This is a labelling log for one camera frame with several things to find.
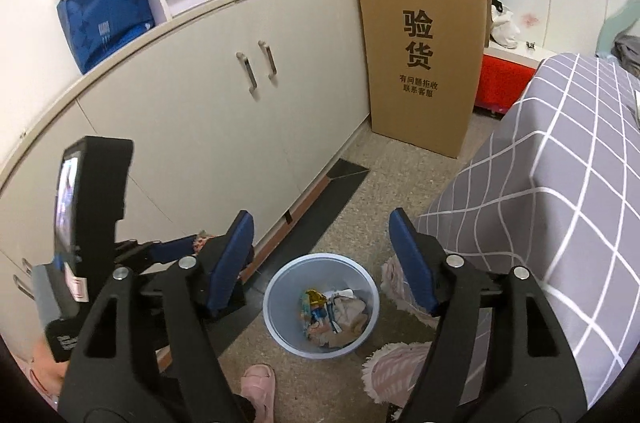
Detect light blue trash bin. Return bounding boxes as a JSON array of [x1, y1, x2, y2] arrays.
[[262, 253, 380, 360]]

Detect trash pile in bin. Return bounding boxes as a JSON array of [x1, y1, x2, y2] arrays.
[[300, 289, 369, 349]]

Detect pink frilled bed skirt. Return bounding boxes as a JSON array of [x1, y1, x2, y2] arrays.
[[360, 255, 482, 409]]

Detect pink slipper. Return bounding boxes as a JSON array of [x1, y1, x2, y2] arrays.
[[240, 363, 277, 423]]

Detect white low cabinet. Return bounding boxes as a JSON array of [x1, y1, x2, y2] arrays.
[[1, 0, 369, 357]]

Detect blue shopping bag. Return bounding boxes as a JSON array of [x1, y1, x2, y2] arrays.
[[56, 0, 155, 74]]

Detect grey checked bed sheet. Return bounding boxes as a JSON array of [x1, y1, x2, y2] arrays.
[[416, 53, 639, 403]]

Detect red storage bench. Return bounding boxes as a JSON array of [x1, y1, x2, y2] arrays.
[[475, 43, 554, 114]]

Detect tall brown cardboard box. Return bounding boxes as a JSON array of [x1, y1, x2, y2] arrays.
[[359, 0, 489, 158]]

